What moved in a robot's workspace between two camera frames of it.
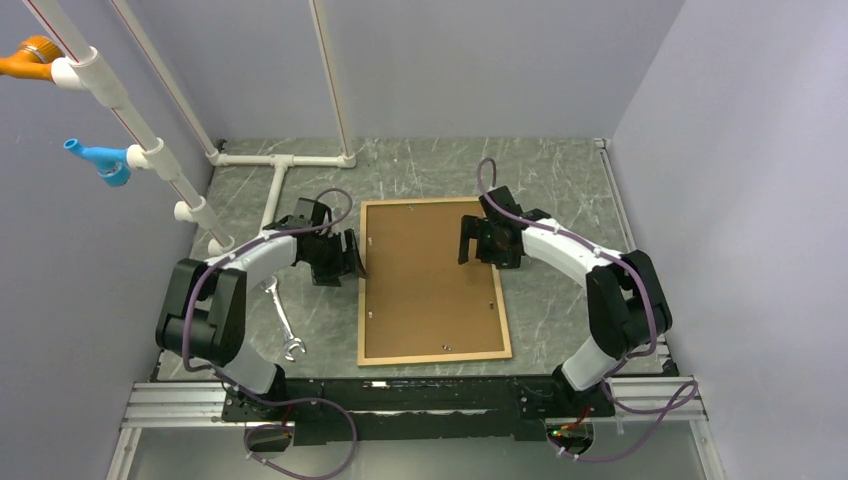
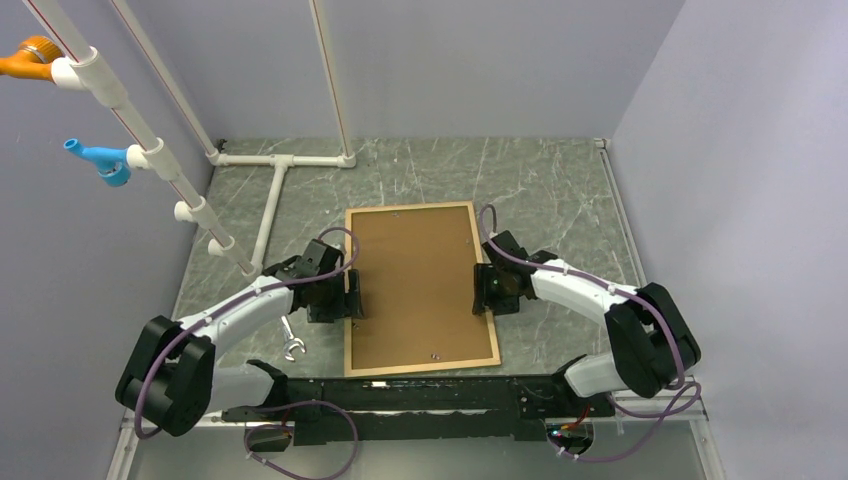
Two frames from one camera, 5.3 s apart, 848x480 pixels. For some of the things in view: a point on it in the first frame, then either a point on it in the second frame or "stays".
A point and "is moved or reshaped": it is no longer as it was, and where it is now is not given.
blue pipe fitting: (111, 162) stays
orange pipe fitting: (33, 59) stays
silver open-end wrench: (292, 340) stays
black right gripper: (474, 226) → (483, 296)
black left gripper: (328, 276) → (347, 305)
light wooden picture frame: (362, 361) is moved or reshaped
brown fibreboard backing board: (419, 300) is moved or reshaped
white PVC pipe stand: (93, 84) stays
